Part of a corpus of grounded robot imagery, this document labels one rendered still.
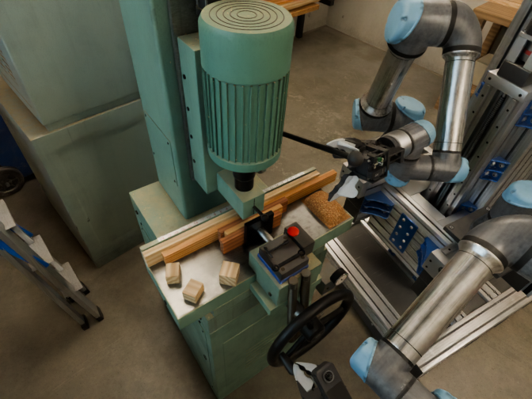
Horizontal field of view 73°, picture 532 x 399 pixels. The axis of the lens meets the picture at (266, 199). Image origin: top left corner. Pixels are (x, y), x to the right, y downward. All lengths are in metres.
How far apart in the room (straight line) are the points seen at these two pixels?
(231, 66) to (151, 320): 1.51
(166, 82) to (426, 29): 0.68
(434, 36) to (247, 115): 0.60
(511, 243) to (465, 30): 0.58
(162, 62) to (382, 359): 0.77
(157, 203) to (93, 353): 0.91
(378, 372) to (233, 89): 0.59
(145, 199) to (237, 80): 0.75
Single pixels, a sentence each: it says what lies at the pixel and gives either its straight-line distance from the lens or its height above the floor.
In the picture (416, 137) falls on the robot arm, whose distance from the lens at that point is 1.01.
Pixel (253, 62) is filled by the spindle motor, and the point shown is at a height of 1.45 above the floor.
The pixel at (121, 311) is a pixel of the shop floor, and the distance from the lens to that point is 2.02.
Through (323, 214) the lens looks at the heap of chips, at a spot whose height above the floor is 0.92.
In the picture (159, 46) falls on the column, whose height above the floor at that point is 1.39.
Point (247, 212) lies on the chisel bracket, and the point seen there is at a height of 1.01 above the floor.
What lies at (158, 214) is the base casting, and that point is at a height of 0.80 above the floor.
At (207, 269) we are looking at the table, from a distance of 0.99.
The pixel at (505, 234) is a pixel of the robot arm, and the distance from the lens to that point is 0.85.
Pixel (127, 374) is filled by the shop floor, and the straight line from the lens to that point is 1.89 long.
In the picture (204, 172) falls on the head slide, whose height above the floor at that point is 1.07.
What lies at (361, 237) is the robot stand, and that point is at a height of 0.21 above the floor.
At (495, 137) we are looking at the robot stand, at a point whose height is 1.08.
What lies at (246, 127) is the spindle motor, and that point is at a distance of 0.74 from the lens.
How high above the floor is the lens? 1.74
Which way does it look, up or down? 47 degrees down
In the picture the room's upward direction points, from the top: 5 degrees clockwise
